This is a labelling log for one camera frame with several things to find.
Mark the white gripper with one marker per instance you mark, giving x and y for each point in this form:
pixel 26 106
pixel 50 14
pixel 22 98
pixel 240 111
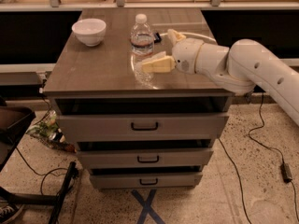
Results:
pixel 185 55

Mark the clear plastic water bottle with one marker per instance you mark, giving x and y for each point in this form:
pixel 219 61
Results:
pixel 142 44

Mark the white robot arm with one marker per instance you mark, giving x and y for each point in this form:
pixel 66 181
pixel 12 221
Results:
pixel 239 69

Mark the white ceramic bowl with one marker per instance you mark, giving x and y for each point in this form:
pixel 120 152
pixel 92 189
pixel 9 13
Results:
pixel 90 32

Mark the black remote control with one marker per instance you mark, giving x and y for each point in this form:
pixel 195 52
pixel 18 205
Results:
pixel 157 38

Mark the top grey drawer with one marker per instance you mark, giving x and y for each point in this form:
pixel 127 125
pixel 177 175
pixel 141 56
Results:
pixel 142 127

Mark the grey drawer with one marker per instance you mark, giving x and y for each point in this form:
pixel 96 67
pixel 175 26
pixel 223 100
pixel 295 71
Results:
pixel 139 181
pixel 142 127
pixel 140 158

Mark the grey drawer cabinet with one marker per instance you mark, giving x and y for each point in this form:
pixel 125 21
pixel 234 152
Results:
pixel 101 81

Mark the middle grey drawer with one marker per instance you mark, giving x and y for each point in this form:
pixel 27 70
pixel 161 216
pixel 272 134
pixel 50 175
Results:
pixel 140 158

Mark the bottom grey drawer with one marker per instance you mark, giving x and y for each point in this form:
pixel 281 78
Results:
pixel 139 181

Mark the green plant clutter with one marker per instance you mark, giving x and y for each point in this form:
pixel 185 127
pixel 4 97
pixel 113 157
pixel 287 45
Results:
pixel 48 132

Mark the black and white sneaker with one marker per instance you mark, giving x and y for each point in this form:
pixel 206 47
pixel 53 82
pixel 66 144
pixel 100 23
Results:
pixel 10 212

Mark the black power adapter with cable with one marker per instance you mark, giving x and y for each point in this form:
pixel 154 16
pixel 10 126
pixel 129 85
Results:
pixel 284 167

